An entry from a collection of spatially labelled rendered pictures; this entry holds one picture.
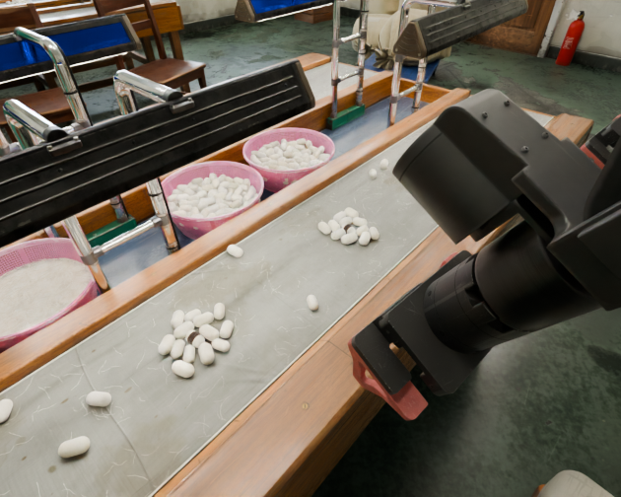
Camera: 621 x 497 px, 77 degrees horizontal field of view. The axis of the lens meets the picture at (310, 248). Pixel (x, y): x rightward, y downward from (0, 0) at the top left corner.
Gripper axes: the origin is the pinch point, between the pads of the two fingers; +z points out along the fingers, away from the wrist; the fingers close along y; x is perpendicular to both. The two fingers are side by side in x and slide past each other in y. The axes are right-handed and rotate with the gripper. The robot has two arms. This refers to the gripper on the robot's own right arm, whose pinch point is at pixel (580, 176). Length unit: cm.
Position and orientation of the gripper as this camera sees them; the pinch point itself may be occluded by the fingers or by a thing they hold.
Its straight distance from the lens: 70.8
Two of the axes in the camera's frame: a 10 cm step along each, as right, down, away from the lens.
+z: -3.0, 4.5, 8.4
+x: 6.1, 7.7, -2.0
